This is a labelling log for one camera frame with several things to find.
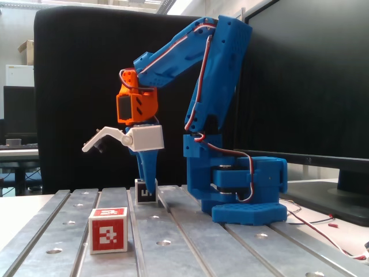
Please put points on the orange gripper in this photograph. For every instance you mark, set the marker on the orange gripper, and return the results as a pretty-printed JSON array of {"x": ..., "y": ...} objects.
[{"x": 147, "y": 139}]

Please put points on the black cube with numeral five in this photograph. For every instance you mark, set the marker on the black cube with numeral five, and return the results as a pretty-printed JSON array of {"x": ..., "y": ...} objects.
[{"x": 141, "y": 196}]

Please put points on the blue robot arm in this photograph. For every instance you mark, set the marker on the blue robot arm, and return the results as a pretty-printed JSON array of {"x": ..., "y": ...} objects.
[{"x": 225, "y": 86}]

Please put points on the red cube with white pattern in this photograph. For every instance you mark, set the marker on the red cube with white pattern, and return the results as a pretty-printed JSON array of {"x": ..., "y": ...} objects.
[{"x": 108, "y": 233}]

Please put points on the black rounded backdrop panel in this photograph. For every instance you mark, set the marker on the black rounded backdrop panel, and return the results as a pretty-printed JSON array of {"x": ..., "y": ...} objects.
[{"x": 86, "y": 57}]

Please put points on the white background desk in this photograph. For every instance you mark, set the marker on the white background desk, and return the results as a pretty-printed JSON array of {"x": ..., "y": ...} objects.
[{"x": 17, "y": 153}]

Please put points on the grey round container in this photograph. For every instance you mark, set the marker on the grey round container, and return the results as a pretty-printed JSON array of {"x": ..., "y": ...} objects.
[{"x": 13, "y": 142}]

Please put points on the small black background monitor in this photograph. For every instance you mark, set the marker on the small black background monitor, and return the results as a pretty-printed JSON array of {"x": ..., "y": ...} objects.
[{"x": 18, "y": 109}]

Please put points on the white cabinet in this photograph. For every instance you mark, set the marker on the white cabinet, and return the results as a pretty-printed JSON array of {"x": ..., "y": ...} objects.
[{"x": 18, "y": 75}]

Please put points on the cardboard box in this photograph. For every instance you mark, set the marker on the cardboard box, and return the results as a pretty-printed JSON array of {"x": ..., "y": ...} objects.
[{"x": 26, "y": 52}]

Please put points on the black Dell monitor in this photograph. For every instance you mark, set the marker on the black Dell monitor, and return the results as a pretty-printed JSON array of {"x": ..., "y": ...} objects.
[{"x": 302, "y": 86}]

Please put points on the aluminium slotted base plate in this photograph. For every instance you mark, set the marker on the aluminium slotted base plate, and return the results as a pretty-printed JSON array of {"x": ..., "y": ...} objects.
[{"x": 187, "y": 245}]

